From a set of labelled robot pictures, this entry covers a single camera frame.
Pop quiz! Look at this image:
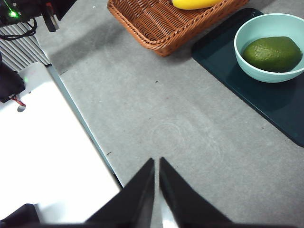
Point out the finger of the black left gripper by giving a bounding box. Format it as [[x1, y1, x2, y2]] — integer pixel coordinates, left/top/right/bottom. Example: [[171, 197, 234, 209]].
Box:
[[56, 0, 77, 21]]

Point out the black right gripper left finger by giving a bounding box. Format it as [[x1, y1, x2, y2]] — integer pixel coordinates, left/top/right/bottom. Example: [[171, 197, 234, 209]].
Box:
[[85, 157, 155, 228]]

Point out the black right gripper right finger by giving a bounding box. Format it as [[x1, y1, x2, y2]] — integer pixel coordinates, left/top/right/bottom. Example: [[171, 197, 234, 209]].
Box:
[[159, 156, 235, 228]]

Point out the teal ceramic bowl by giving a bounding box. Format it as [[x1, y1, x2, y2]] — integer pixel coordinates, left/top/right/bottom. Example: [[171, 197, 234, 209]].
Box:
[[234, 13, 304, 83]]

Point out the green avocado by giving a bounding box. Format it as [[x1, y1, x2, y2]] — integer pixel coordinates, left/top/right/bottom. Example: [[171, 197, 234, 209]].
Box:
[[242, 36, 303, 73]]

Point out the grey ribbed metal panel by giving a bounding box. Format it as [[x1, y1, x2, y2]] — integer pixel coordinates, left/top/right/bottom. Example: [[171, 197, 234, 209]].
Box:
[[0, 22, 51, 72]]

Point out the brown wicker basket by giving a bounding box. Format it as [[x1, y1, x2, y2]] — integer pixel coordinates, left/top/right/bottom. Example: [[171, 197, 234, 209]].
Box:
[[107, 0, 250, 57]]

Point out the yellow banana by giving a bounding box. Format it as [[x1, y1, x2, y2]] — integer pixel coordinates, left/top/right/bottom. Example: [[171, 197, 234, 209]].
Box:
[[172, 0, 223, 10]]

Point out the black rectangular tray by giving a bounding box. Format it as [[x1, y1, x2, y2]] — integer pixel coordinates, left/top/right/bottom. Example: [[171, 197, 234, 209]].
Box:
[[191, 8, 304, 148]]

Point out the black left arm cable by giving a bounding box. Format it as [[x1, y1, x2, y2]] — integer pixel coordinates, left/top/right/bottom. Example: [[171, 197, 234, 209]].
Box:
[[0, 18, 38, 40]]

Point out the thin red wire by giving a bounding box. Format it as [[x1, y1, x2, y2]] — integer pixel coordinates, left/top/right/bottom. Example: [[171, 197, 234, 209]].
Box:
[[9, 94, 27, 108]]

